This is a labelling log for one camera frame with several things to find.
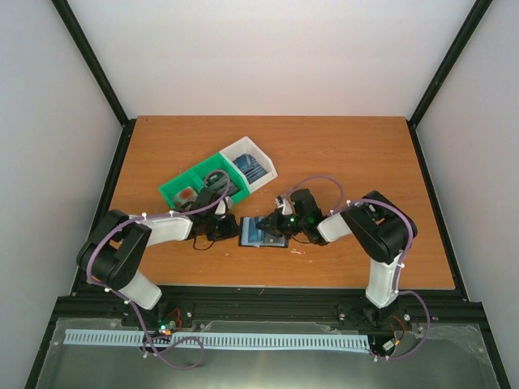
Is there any black card stack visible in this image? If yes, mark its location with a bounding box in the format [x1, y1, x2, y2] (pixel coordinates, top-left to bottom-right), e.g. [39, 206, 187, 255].
[204, 171, 239, 196]

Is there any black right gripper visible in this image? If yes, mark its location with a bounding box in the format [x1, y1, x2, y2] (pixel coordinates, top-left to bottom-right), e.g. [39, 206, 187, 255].
[255, 209, 307, 241]

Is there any white plastic bin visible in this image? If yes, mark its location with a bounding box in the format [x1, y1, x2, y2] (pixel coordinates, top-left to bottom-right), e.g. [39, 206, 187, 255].
[220, 136, 278, 193]

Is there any black leather card holder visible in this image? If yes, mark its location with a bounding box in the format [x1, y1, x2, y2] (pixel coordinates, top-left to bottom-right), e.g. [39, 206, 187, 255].
[238, 216, 289, 248]

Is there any blue credit card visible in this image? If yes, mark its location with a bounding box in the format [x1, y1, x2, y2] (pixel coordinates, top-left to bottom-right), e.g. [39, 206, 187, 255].
[240, 216, 266, 247]

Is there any blue card stack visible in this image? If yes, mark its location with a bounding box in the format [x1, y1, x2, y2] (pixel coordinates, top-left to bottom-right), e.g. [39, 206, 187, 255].
[233, 154, 268, 183]

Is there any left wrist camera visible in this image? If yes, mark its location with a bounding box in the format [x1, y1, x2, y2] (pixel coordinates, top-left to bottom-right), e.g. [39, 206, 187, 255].
[214, 196, 233, 216]

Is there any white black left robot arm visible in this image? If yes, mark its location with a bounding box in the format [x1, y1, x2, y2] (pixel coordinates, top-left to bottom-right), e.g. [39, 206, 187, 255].
[76, 188, 238, 327]

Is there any light blue cable duct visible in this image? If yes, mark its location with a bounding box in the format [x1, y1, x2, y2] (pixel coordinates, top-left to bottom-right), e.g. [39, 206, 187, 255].
[63, 329, 370, 353]

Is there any metal base plate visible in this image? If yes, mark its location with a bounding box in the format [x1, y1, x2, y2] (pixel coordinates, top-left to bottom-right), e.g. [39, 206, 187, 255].
[33, 319, 502, 388]

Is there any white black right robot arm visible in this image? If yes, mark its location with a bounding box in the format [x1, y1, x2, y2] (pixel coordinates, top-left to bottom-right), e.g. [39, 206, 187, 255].
[255, 189, 418, 310]

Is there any green double plastic bin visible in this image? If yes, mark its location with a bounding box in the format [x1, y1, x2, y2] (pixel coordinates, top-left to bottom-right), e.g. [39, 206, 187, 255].
[158, 153, 251, 207]

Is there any black frame rail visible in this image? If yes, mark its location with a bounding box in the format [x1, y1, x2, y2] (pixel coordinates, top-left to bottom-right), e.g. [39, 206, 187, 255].
[51, 0, 137, 126]

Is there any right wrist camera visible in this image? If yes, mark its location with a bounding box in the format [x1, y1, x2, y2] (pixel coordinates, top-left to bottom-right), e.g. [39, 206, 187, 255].
[276, 196, 293, 216]

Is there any black credit card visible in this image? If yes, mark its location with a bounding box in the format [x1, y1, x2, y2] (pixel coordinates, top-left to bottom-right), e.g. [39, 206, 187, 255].
[262, 234, 288, 247]

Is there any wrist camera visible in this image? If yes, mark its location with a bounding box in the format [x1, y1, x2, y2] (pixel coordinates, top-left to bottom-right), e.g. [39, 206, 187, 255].
[276, 196, 293, 216]
[214, 196, 233, 216]

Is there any red white card stack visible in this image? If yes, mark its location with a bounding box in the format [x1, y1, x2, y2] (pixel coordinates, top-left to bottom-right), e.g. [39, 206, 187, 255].
[172, 186, 198, 207]

